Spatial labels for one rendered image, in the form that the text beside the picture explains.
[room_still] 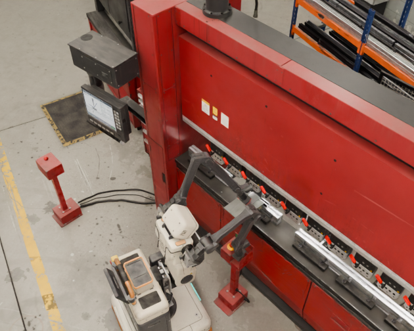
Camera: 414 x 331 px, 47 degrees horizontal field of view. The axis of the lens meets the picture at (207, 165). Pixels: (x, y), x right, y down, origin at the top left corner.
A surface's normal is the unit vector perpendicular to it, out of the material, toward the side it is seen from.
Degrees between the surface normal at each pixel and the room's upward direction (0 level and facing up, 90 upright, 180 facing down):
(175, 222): 48
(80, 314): 0
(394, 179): 90
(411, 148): 90
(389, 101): 0
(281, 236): 0
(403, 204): 90
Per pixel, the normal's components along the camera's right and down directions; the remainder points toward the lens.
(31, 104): 0.00, -0.69
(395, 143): -0.74, 0.49
